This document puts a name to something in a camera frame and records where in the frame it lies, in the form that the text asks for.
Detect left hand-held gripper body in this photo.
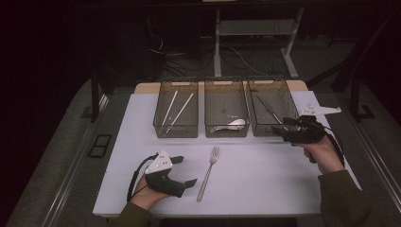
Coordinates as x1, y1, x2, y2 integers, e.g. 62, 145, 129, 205
144, 149, 187, 199

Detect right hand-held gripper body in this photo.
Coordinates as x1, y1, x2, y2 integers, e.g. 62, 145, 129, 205
283, 104, 342, 146

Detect smoky transparent plastic bin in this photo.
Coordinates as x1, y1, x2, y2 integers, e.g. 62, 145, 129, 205
246, 78, 301, 137
152, 79, 200, 139
203, 79, 251, 139

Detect steel table knife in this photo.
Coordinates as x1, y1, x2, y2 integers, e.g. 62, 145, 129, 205
255, 94, 301, 131

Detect white ceramic spoon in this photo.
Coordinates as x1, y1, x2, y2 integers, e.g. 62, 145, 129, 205
209, 118, 247, 133

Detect white chopstick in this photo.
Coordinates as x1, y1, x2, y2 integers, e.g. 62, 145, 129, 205
163, 92, 195, 137
161, 90, 180, 128

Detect person's left hand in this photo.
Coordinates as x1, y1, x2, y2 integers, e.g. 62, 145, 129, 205
130, 176, 171, 211

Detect person's right hand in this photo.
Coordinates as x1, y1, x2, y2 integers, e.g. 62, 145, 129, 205
297, 135, 345, 176

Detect steel fork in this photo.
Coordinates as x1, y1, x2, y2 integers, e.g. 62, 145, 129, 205
196, 145, 220, 203

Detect white table cover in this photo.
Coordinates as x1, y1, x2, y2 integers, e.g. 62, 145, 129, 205
93, 90, 363, 218

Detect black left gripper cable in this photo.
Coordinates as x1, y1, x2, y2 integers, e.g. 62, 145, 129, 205
126, 152, 159, 203

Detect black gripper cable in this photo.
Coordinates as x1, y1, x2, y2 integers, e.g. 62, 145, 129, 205
126, 152, 159, 203
323, 126, 346, 167

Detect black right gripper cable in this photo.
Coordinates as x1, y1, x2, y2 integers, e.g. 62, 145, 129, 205
323, 126, 346, 167

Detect white floor cable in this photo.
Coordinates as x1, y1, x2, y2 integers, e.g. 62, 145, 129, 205
231, 46, 270, 78

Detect white metal desk frame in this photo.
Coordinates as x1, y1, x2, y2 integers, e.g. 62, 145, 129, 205
213, 8, 305, 79

